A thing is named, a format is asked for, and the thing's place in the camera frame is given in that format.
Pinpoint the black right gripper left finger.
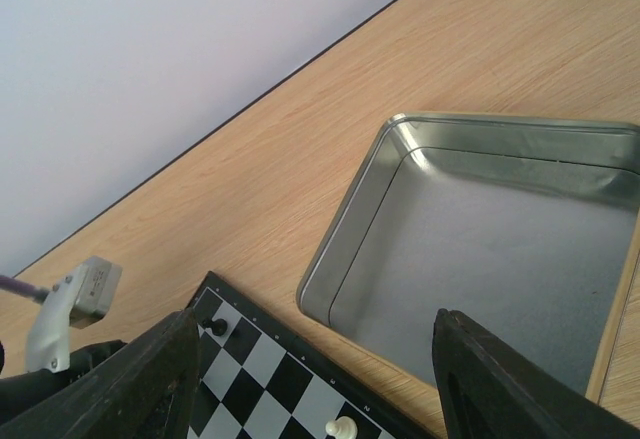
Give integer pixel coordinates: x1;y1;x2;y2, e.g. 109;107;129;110
1;308;200;438

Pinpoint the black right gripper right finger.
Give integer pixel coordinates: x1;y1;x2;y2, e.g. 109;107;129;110
432;309;639;438

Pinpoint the black chess pawn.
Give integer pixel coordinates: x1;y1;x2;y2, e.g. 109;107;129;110
201;318;228;337

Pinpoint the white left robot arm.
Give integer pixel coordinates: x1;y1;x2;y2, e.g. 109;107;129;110
1;340;127;422

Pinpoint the white chess piece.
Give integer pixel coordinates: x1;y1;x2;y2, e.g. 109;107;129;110
325;416;358;439

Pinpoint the black and silver chessboard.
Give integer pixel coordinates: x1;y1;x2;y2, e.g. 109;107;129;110
187;272;433;438

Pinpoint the empty gold metal tin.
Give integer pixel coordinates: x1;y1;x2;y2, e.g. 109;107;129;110
297;112;639;401

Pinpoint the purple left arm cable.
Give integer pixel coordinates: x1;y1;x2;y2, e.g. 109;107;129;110
0;273;51;304

